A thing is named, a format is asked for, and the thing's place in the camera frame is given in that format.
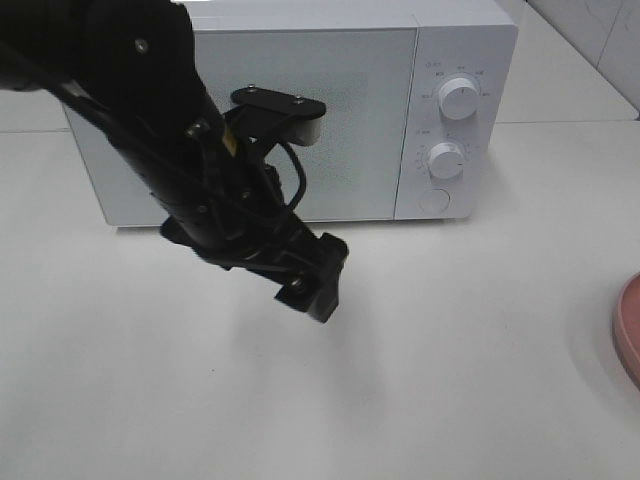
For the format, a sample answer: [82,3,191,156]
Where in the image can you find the white microwave oven body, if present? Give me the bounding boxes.
[59,0,519,232]

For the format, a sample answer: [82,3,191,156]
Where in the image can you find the round white door button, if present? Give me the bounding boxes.
[419,189,451,218]

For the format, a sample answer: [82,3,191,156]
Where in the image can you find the white timer knob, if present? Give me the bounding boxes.
[426,142,465,180]

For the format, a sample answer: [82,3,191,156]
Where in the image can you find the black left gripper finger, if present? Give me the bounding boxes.
[275,272,324,313]
[307,233,349,323]

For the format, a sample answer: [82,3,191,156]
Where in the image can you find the pink round plate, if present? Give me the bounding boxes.
[612,273,639,388]

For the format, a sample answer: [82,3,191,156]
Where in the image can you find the white microwave door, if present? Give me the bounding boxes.
[196,29,415,222]

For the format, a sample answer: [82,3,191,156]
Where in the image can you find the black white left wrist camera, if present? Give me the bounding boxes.
[224,85,327,156]

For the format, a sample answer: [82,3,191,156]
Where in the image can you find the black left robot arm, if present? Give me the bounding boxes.
[1,1,349,322]

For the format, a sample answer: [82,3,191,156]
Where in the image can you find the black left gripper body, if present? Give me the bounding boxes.
[158,134,320,283]

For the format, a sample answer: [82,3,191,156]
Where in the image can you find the upper white power knob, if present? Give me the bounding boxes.
[437,75,481,121]

